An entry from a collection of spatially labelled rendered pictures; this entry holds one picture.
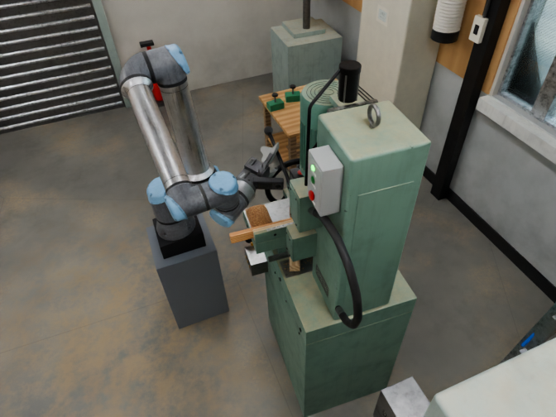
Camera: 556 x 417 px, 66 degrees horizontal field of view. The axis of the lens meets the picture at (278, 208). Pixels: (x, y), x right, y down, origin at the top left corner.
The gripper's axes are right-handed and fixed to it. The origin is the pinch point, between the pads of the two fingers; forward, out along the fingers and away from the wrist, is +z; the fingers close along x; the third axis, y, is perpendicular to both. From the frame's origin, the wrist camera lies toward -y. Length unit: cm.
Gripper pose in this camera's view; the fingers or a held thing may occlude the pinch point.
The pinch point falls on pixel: (280, 155)
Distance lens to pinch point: 165.8
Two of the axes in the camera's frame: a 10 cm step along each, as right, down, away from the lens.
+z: 5.3, -7.0, 4.7
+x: -0.4, 5.4, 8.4
